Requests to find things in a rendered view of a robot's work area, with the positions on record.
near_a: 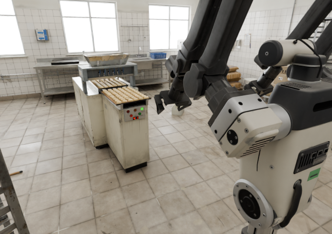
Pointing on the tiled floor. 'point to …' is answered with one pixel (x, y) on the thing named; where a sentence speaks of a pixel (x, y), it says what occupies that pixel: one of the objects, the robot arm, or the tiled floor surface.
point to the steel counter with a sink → (41, 63)
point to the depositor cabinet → (92, 112)
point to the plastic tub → (176, 110)
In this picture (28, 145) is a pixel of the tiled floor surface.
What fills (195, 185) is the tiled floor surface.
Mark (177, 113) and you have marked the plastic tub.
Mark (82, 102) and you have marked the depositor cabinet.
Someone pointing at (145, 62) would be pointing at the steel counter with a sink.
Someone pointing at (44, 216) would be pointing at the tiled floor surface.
